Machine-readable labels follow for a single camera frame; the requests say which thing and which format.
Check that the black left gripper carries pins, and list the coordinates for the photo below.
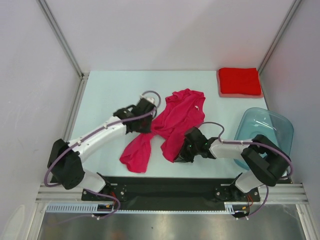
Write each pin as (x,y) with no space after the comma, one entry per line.
(147,129)

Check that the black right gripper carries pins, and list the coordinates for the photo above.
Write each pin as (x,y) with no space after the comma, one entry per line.
(183,156)

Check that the magenta pink t shirt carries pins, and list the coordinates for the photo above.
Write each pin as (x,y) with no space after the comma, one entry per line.
(183,110)

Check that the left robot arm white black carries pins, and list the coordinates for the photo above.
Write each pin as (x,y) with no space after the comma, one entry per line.
(65,164)

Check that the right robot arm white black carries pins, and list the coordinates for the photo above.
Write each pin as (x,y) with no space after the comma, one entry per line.
(266,162)

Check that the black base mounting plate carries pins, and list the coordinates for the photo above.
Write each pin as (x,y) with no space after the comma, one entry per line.
(177,193)

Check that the teal transparent plastic bin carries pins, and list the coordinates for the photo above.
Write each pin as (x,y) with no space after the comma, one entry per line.
(259,121)

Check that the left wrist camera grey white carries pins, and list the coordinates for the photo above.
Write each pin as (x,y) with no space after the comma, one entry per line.
(150,99)

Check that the grey slotted cable duct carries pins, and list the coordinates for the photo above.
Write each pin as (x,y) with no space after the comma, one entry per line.
(102,209)

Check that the front aluminium frame rail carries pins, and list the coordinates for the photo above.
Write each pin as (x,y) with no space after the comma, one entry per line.
(281,194)

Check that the left aluminium frame post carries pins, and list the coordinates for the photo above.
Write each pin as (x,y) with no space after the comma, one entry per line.
(57,31)

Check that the aluminium frame post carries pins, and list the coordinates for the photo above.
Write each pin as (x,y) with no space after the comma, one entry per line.
(57,31)
(280,33)

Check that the right aluminium frame post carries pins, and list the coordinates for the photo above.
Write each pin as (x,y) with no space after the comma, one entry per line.
(280,33)

